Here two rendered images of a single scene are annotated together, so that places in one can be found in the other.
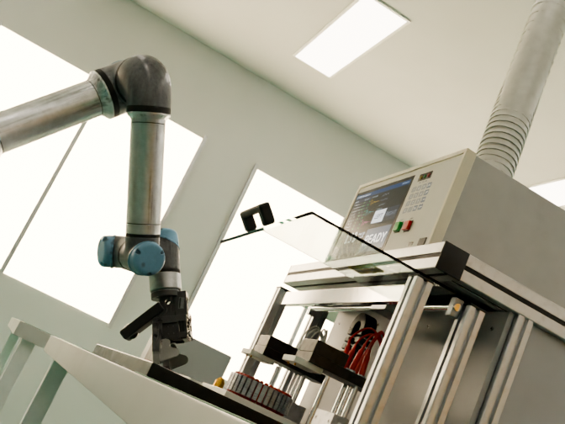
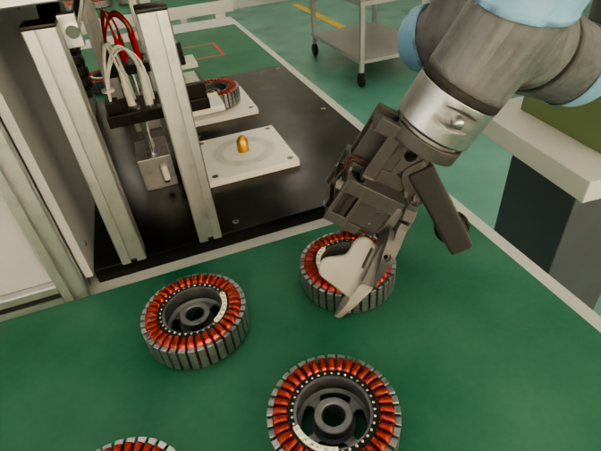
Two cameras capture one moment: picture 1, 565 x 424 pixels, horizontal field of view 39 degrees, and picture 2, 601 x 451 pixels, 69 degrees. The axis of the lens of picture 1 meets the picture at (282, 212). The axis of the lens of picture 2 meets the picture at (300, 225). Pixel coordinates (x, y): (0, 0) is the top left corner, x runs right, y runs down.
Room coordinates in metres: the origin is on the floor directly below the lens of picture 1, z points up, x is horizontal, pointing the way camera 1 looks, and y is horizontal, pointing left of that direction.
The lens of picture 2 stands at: (2.24, 0.03, 1.13)
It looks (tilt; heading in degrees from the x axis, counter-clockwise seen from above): 37 degrees down; 177
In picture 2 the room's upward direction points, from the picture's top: 5 degrees counter-clockwise
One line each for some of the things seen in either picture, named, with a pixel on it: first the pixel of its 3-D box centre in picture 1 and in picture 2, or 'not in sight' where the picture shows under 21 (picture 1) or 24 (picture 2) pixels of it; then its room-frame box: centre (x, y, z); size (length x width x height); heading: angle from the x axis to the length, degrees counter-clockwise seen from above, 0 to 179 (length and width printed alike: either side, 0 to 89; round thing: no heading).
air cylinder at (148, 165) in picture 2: (283, 413); (156, 162); (1.59, -0.17, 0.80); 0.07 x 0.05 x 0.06; 15
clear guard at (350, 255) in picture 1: (332, 266); not in sight; (1.27, -0.11, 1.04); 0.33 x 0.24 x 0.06; 105
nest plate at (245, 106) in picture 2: (252, 408); (215, 106); (1.32, -0.09, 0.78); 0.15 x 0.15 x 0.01; 15
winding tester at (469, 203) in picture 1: (467, 260); not in sight; (1.51, -0.37, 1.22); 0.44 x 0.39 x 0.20; 15
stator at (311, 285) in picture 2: not in sight; (347, 269); (1.86, 0.09, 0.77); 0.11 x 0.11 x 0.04
